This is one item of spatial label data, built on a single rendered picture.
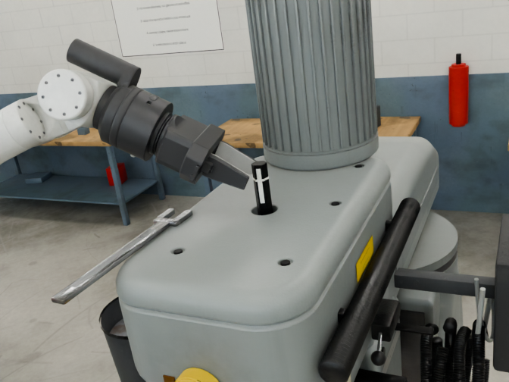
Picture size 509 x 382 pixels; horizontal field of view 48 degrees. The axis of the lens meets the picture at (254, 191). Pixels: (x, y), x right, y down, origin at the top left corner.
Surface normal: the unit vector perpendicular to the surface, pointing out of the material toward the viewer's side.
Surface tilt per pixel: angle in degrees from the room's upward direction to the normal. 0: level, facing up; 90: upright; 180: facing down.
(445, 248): 0
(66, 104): 77
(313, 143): 90
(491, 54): 90
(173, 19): 90
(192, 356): 90
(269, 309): 63
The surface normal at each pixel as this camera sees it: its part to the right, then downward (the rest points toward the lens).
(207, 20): -0.41, 0.38
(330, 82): 0.21, 0.33
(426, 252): -0.13, -0.92
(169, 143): -0.18, 0.38
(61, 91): -0.08, 0.15
